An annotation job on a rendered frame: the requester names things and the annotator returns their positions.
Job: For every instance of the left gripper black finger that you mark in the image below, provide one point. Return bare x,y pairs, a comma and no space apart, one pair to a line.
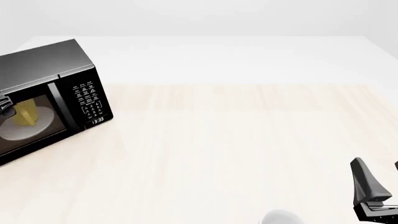
7,113

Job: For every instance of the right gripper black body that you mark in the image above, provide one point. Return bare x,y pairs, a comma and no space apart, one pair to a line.
379,211

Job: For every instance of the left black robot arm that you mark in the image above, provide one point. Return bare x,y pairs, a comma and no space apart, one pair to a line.
5,101

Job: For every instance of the yellow and white mug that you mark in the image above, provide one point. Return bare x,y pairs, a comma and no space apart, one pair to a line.
27,113

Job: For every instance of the black microwave oven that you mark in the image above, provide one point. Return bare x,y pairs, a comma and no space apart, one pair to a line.
46,65

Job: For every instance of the white round turntable plate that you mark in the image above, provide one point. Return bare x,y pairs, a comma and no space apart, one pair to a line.
43,121

